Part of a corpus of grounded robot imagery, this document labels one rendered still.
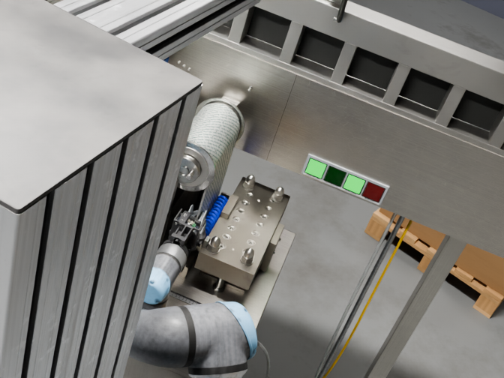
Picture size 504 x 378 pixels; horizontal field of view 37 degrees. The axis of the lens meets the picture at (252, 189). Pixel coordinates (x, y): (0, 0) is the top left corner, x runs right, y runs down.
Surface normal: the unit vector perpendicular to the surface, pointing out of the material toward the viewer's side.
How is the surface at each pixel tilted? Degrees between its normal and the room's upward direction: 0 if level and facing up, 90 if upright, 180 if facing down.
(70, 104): 0
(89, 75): 0
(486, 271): 90
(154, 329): 41
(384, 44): 90
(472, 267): 90
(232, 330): 37
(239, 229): 0
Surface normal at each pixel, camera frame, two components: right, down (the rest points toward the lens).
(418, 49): -0.29, 0.51
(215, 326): 0.40, -0.39
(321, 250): 0.27, -0.76
